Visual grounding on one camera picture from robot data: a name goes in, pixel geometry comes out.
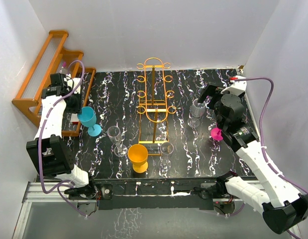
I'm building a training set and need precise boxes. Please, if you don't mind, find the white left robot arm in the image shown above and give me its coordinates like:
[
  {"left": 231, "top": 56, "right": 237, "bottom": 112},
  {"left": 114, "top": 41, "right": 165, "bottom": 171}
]
[{"left": 26, "top": 73, "right": 97, "bottom": 199}]

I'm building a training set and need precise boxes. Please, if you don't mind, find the orange plastic wine glass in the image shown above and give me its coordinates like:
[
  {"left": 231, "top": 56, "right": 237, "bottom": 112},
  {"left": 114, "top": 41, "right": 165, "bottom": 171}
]
[{"left": 128, "top": 144, "right": 148, "bottom": 173}]

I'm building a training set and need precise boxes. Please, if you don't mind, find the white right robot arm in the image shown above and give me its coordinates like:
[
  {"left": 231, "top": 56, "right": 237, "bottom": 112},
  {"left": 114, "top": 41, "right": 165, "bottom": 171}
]
[{"left": 197, "top": 77, "right": 308, "bottom": 234}]

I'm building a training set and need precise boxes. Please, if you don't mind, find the gold wire glass rack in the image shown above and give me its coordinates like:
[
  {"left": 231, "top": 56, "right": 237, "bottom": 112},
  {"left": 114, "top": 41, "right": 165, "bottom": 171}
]
[{"left": 136, "top": 57, "right": 177, "bottom": 156}]

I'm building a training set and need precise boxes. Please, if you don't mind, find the magenta plastic wine glass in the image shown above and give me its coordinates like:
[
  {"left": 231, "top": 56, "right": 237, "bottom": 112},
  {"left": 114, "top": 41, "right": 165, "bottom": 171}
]
[{"left": 210, "top": 127, "right": 223, "bottom": 141}]

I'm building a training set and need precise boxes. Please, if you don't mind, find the wooden stepped shelf rack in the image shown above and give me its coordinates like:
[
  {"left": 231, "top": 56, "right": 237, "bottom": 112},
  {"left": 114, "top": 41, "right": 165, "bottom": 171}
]
[{"left": 12, "top": 30, "right": 96, "bottom": 137}]

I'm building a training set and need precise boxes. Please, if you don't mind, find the clear flute glass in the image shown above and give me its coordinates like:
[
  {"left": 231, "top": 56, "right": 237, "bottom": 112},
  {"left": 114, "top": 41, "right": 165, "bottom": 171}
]
[{"left": 107, "top": 126, "right": 127, "bottom": 157}]

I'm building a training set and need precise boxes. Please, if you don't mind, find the grey clear wine glass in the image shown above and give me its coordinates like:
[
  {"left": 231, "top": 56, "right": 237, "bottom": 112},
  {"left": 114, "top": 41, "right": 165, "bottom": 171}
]
[{"left": 188, "top": 99, "right": 205, "bottom": 128}]

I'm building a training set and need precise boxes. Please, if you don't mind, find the clear wine glass front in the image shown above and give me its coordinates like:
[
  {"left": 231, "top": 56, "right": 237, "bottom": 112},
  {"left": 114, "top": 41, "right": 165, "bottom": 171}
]
[{"left": 159, "top": 142, "right": 174, "bottom": 173}]

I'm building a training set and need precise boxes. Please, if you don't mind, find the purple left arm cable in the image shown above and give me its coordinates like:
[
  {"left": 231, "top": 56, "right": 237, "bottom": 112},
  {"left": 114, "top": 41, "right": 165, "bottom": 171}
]
[{"left": 38, "top": 60, "right": 100, "bottom": 219}]

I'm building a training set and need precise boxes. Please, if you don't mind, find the aluminium frame rail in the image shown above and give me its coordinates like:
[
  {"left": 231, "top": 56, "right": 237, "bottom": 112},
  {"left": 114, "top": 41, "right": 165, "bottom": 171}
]
[{"left": 11, "top": 180, "right": 269, "bottom": 239}]

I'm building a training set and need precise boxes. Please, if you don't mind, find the pink cap marker pen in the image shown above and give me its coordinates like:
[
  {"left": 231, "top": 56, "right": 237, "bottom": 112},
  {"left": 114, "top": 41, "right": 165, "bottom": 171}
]
[{"left": 59, "top": 62, "right": 67, "bottom": 75}]

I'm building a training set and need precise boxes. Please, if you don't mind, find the blue plastic wine glass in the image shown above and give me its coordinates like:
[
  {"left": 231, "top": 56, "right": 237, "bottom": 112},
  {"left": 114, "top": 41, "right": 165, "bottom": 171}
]
[{"left": 78, "top": 107, "right": 102, "bottom": 137}]

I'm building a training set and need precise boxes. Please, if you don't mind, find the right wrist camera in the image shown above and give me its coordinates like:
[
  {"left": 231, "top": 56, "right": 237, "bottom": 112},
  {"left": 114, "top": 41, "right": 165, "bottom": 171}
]
[{"left": 220, "top": 76, "right": 247, "bottom": 97}]

